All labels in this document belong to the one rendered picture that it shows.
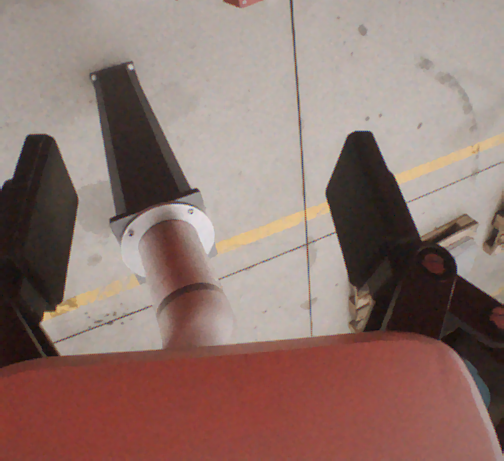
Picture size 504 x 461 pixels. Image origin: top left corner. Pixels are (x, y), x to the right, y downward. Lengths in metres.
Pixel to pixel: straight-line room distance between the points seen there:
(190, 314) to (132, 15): 1.26
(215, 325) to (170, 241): 0.19
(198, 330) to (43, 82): 1.29
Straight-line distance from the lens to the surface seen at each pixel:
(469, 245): 3.44
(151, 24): 1.64
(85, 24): 1.62
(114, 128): 1.11
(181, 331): 0.57
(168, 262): 0.66
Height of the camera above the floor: 1.60
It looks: 48 degrees down
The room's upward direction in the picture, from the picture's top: 146 degrees clockwise
